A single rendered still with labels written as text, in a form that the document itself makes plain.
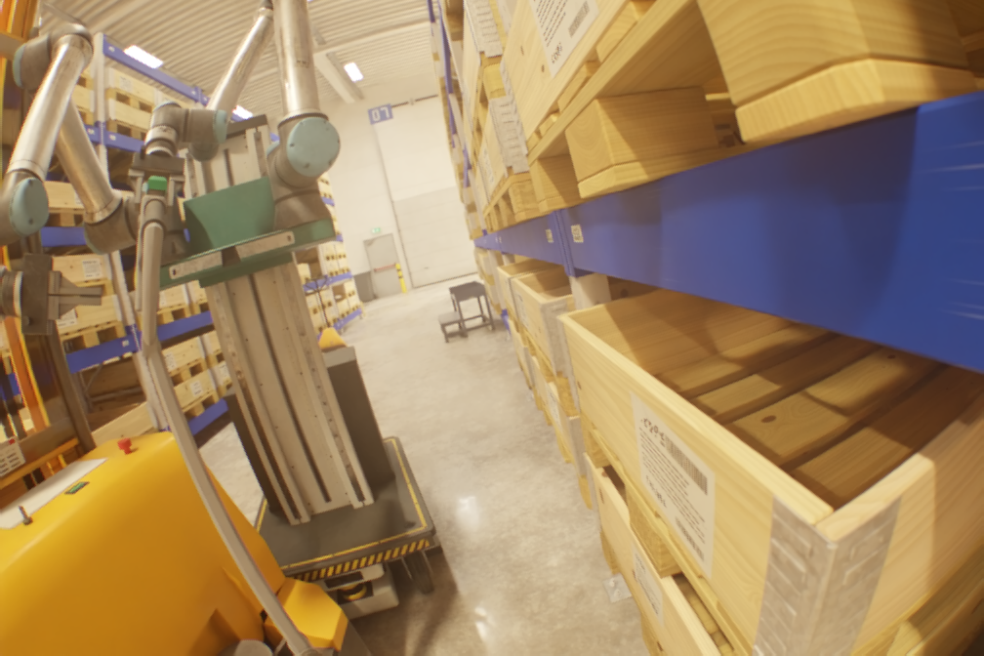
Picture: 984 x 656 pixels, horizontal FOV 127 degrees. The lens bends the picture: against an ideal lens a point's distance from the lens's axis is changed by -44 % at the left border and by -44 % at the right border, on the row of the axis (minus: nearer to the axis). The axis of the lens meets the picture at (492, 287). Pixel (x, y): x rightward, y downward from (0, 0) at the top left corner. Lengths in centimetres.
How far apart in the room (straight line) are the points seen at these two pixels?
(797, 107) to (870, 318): 14
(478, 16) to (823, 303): 117
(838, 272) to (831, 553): 17
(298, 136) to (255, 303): 65
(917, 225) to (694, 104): 35
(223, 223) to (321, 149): 50
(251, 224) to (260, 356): 46
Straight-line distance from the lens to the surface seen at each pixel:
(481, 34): 130
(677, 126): 53
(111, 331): 395
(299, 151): 120
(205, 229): 157
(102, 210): 152
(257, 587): 100
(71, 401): 146
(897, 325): 30
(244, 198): 155
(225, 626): 123
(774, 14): 25
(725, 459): 38
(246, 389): 162
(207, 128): 123
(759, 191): 36
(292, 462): 173
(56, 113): 105
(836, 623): 38
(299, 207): 135
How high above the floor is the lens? 116
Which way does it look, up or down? 6 degrees down
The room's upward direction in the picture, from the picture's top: 14 degrees counter-clockwise
